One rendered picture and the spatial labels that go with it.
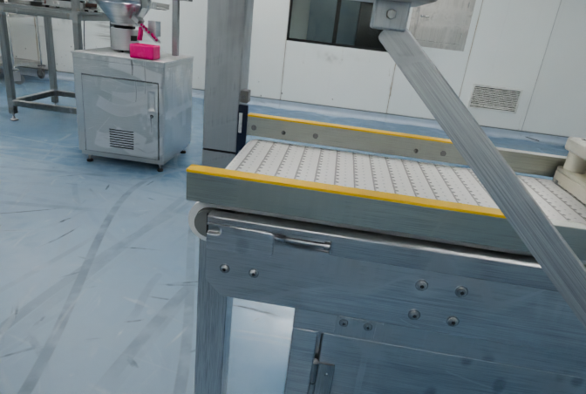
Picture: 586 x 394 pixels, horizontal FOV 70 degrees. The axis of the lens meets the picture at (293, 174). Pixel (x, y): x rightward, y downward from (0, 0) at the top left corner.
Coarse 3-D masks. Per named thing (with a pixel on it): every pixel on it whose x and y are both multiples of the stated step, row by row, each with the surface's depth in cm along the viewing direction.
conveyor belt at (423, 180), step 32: (256, 160) 58; (288, 160) 59; (320, 160) 61; (352, 160) 62; (384, 160) 64; (416, 192) 53; (448, 192) 54; (480, 192) 56; (544, 192) 58; (192, 224) 45
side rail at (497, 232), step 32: (192, 192) 42; (224, 192) 42; (256, 192) 41; (288, 192) 41; (320, 192) 40; (352, 224) 41; (384, 224) 41; (416, 224) 40; (448, 224) 40; (480, 224) 40; (576, 224) 39
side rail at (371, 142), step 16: (256, 128) 67; (272, 128) 67; (288, 128) 67; (304, 128) 66; (320, 128) 66; (336, 128) 66; (320, 144) 67; (336, 144) 67; (352, 144) 66; (368, 144) 66; (384, 144) 66; (400, 144) 65; (416, 144) 65; (432, 144) 65; (448, 144) 64; (448, 160) 65; (464, 160) 65; (512, 160) 64; (528, 160) 64; (544, 160) 63; (560, 160) 63
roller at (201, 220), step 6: (204, 210) 44; (210, 210) 44; (222, 210) 45; (228, 210) 46; (198, 216) 44; (204, 216) 44; (198, 222) 44; (204, 222) 44; (198, 228) 45; (204, 228) 45; (204, 234) 45
